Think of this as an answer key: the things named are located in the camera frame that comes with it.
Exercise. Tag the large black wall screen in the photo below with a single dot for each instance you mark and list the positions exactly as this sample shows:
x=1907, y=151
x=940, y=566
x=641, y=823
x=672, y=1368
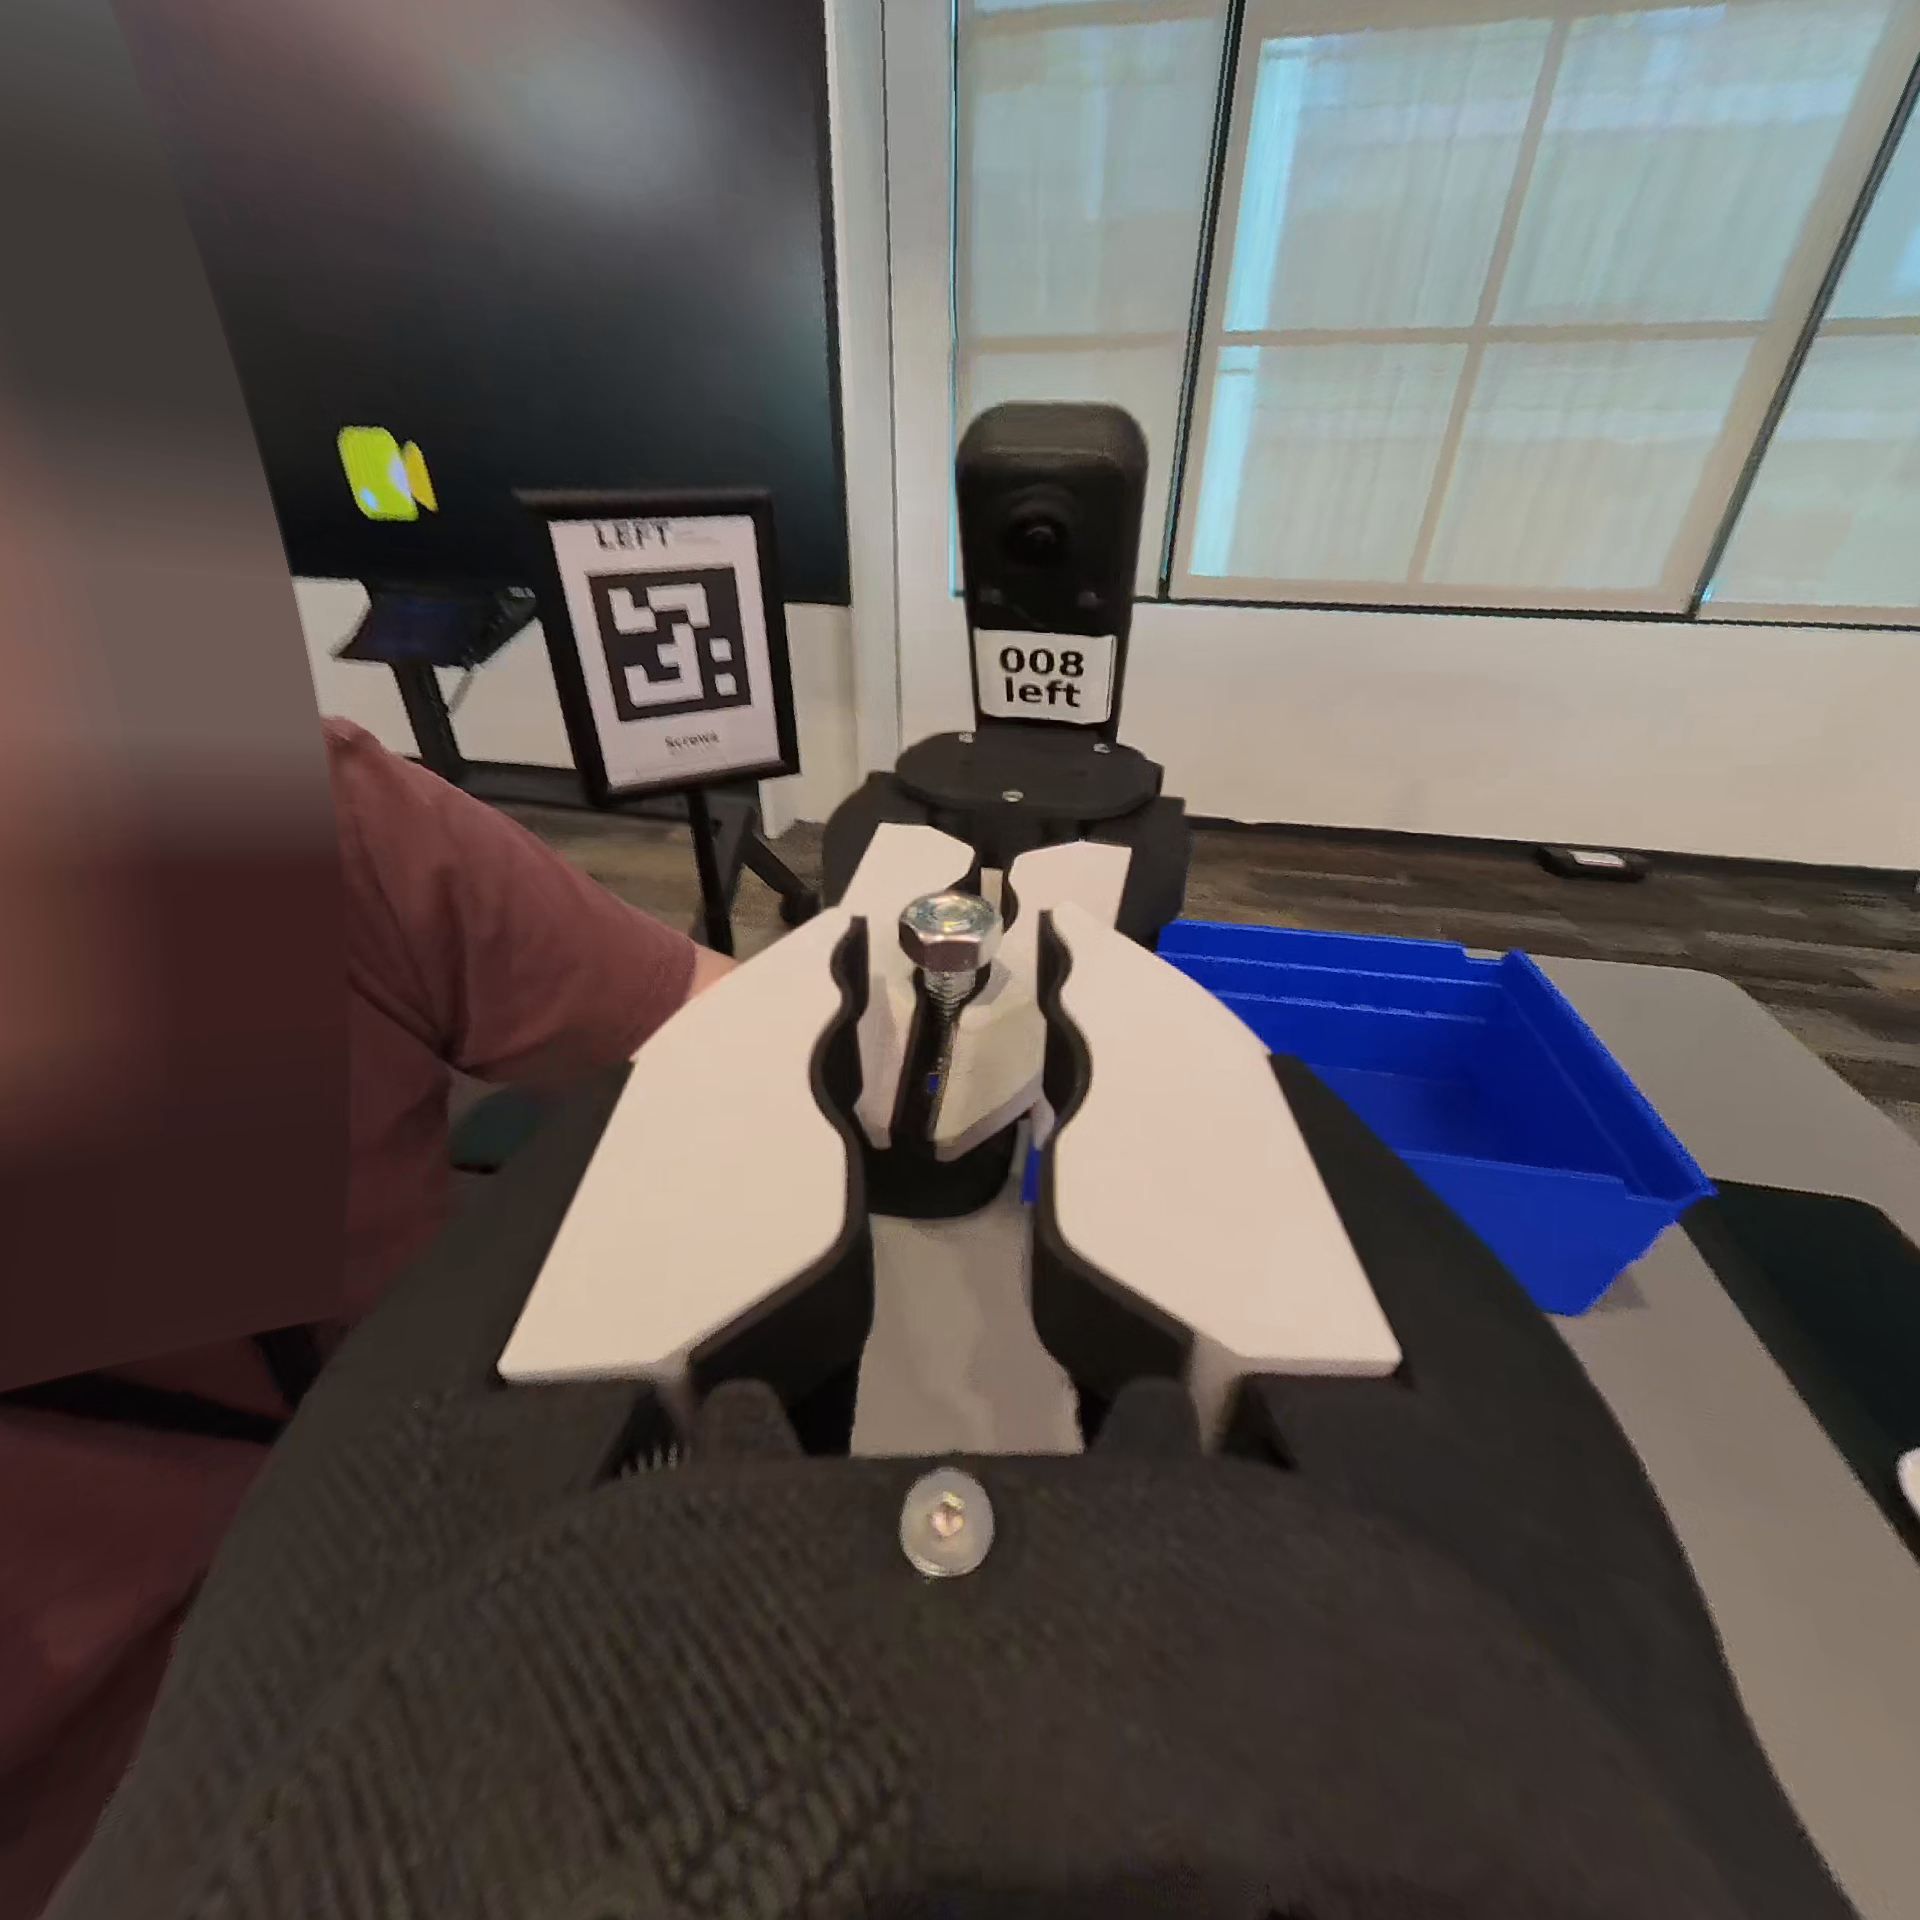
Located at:
x=600, y=224

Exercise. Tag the large window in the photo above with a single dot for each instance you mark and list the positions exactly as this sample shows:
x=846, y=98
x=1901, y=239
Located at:
x=1499, y=301

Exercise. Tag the black framed marker sign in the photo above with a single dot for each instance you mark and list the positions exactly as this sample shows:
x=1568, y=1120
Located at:
x=667, y=645

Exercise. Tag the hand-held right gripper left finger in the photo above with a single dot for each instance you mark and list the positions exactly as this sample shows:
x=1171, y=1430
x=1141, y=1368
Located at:
x=705, y=1171

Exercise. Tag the small black floor device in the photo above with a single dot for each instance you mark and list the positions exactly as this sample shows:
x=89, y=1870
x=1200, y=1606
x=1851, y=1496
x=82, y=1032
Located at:
x=1589, y=863

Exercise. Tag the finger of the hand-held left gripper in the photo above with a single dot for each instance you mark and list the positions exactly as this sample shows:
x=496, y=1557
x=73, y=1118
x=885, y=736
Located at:
x=907, y=863
x=1080, y=879

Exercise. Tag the silver hex bolt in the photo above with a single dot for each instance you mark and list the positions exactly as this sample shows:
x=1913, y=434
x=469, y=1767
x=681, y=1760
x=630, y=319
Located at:
x=949, y=932

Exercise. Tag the blue plastic bin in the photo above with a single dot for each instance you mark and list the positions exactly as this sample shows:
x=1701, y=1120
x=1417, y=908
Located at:
x=1499, y=1202

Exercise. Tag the black desk mat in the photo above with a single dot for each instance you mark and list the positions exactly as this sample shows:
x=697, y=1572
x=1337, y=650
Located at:
x=1845, y=1290

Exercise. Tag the person's left forearm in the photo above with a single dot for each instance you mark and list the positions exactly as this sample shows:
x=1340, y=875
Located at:
x=715, y=972

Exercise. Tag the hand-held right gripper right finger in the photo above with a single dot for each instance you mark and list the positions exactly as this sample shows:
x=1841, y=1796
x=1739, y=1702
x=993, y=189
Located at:
x=1200, y=1171

